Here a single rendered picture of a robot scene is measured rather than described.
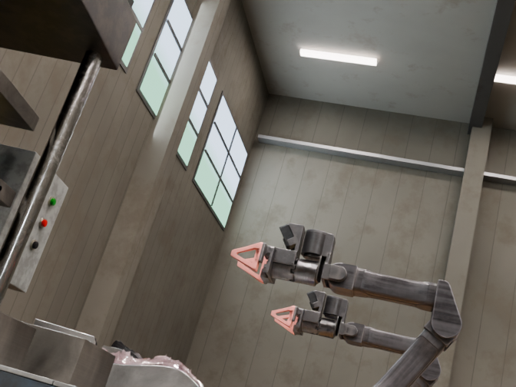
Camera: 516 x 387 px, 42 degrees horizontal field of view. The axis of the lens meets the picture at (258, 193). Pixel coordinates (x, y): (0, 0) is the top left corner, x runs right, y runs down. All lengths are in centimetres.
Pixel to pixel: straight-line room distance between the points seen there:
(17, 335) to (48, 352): 11
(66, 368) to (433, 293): 85
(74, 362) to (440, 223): 1028
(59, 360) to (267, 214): 1036
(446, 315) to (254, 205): 997
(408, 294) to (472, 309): 920
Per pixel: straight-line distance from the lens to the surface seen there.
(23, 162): 226
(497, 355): 1063
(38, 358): 100
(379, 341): 212
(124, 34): 231
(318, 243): 157
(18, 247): 204
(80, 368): 100
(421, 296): 153
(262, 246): 155
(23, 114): 210
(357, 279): 154
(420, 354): 151
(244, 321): 1080
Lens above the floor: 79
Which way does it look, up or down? 20 degrees up
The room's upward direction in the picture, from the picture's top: 17 degrees clockwise
